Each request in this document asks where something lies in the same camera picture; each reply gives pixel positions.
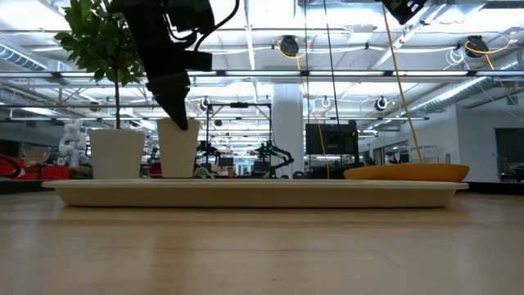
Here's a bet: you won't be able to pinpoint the beige rectangular tray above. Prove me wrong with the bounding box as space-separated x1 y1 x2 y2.
41 178 470 209

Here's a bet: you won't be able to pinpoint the black background rig frame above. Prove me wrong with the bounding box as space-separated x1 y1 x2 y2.
206 102 273 178

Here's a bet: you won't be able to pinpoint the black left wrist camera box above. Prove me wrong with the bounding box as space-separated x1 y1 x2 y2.
165 0 216 36

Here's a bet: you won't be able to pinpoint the white building column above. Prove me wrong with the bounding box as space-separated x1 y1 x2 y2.
271 84 305 179

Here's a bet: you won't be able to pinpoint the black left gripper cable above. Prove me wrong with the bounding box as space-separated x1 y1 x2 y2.
193 0 241 52

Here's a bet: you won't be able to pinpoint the thick yellow hanging cable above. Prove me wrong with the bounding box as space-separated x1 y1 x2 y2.
382 2 425 165

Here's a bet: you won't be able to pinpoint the red bins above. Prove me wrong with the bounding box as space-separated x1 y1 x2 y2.
0 154 71 182

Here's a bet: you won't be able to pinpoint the green leafy plant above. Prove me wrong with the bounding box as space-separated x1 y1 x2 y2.
54 0 145 130

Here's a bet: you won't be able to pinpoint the black screen on stand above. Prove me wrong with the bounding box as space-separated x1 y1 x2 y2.
305 120 360 168

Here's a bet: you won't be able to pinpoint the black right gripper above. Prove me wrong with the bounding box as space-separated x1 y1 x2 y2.
375 0 427 25

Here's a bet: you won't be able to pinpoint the white plant pot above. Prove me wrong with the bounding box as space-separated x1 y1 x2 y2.
88 129 147 180

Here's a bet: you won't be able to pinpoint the white humanoid robot figure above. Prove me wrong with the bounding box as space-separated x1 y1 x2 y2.
58 119 88 168

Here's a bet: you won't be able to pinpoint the beige cup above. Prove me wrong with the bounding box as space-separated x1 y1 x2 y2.
156 117 201 179

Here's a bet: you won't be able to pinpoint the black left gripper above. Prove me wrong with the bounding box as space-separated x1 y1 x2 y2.
106 0 213 131

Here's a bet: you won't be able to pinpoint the black ceiling cable reel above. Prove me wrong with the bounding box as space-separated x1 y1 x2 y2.
278 34 301 58
464 34 490 59

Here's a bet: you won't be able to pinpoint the orange round plate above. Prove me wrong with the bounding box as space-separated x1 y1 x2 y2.
342 162 471 184

